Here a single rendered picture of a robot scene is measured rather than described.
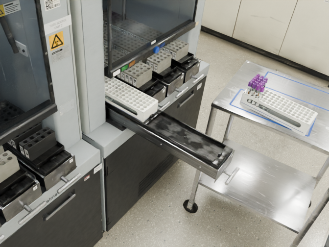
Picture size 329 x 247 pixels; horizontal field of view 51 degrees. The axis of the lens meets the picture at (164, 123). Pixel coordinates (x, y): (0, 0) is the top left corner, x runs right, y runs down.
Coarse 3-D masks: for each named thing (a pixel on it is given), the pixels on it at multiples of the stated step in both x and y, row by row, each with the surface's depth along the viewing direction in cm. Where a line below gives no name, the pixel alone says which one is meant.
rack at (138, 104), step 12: (108, 84) 144; (120, 84) 144; (108, 96) 142; (120, 96) 137; (132, 96) 138; (144, 96) 139; (120, 108) 138; (132, 108) 134; (144, 108) 133; (156, 108) 138; (144, 120) 134
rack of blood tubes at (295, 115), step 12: (252, 96) 143; (264, 96) 144; (276, 96) 144; (252, 108) 145; (264, 108) 144; (276, 108) 138; (288, 108) 139; (300, 108) 139; (276, 120) 140; (288, 120) 142; (300, 120) 134; (312, 120) 134; (300, 132) 136
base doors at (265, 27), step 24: (216, 0) 346; (240, 0) 331; (264, 0) 318; (288, 0) 305; (312, 0) 293; (216, 24) 360; (240, 24) 344; (264, 24) 329; (288, 24) 316; (312, 24) 303; (264, 48) 342; (288, 48) 327; (312, 48) 313
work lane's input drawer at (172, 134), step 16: (112, 112) 140; (160, 112) 139; (128, 128) 139; (144, 128) 133; (160, 128) 134; (176, 128) 135; (192, 128) 134; (160, 144) 132; (176, 144) 128; (192, 144) 129; (208, 144) 130; (224, 144) 129; (192, 160) 125; (208, 160) 122; (224, 160) 124
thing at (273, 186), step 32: (256, 64) 175; (224, 96) 151; (288, 96) 156; (320, 96) 159; (288, 128) 139; (320, 128) 141; (256, 160) 199; (192, 192) 188; (224, 192) 180; (256, 192) 181; (288, 192) 184; (288, 224) 168
